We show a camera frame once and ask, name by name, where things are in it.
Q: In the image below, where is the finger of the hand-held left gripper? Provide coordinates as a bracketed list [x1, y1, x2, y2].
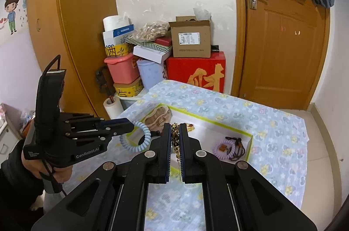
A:
[66, 123, 135, 145]
[63, 113, 130, 128]

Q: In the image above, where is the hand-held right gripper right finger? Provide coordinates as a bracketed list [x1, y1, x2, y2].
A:
[179, 123, 318, 231]

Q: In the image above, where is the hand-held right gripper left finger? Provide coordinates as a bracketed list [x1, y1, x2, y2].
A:
[31, 123, 172, 231]

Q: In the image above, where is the gold chain necklace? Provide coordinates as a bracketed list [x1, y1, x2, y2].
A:
[170, 123, 183, 174]

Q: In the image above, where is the light blue spiral hair tie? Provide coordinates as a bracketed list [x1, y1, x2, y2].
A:
[119, 121, 151, 152]

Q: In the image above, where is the white box with green rim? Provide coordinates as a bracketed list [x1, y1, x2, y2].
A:
[128, 103, 253, 175]

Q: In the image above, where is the black cord bracelet with shell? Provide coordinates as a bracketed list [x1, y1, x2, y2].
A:
[226, 136, 247, 161]

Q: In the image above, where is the person's left forearm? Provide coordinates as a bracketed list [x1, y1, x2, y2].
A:
[0, 138, 47, 231]

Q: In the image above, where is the person's left hand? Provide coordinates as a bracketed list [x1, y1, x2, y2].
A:
[22, 157, 73, 184]

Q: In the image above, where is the white paper roll with core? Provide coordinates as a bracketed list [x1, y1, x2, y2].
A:
[103, 97, 125, 120]

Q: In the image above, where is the white storage box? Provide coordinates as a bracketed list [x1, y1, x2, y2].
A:
[118, 89, 149, 111]

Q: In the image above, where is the yellow tin with black print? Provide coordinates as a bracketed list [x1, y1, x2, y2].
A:
[105, 43, 134, 57]
[113, 77, 144, 98]

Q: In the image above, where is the dark hanging ornament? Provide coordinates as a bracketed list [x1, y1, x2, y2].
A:
[94, 67, 115, 97]

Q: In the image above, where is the white drawer cabinet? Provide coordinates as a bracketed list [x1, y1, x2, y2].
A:
[0, 103, 26, 158]

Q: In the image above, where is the pink plastic bin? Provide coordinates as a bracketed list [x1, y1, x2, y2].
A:
[104, 53, 140, 84]

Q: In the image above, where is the lavender plastic bin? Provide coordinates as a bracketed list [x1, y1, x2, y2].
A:
[136, 58, 166, 90]

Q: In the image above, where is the floral tablecloth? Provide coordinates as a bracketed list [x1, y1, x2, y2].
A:
[76, 80, 309, 231]

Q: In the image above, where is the large red gift box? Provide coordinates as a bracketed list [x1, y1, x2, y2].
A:
[165, 51, 226, 94]

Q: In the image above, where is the white flat box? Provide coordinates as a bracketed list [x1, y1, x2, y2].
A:
[133, 45, 171, 63]

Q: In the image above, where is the green striped flat box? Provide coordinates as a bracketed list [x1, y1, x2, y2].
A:
[125, 39, 173, 53]

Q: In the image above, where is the white and blue carton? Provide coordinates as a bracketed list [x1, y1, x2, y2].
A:
[103, 24, 135, 46]

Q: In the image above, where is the wooden wardrobe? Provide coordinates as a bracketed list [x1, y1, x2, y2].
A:
[26, 0, 119, 120]

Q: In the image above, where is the small red box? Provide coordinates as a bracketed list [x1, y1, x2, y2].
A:
[154, 37, 173, 47]

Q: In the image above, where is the clear bag of nuts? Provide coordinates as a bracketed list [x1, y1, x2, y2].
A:
[132, 22, 171, 42]

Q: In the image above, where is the brown cardboard box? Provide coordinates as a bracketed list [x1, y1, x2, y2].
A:
[168, 16, 212, 58]

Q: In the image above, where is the wooden door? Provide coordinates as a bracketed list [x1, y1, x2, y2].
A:
[229, 0, 331, 111]

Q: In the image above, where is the clear plastic wrap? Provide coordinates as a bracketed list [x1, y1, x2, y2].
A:
[193, 8, 212, 20]

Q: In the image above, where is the purple spiral hair tie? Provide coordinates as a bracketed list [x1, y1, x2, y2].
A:
[213, 140, 238, 159]

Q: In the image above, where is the cartoon wall sticker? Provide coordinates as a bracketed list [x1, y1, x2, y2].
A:
[4, 0, 21, 35]

